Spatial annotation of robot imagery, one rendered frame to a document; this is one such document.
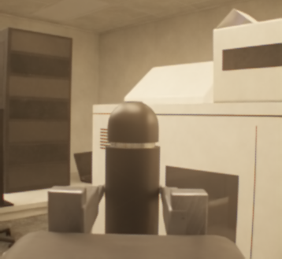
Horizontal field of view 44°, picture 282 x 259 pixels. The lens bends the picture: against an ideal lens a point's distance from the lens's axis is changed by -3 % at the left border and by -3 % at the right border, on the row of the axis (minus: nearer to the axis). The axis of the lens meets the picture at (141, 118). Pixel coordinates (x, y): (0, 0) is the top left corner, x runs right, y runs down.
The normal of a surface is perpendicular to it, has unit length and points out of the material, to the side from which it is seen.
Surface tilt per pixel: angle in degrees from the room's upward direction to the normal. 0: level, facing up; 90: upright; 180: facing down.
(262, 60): 90
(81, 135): 90
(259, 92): 90
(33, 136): 90
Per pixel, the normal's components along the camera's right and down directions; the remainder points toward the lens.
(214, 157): -0.71, 0.00
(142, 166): 0.33, 0.01
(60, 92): 0.70, 0.02
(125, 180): -0.25, 0.00
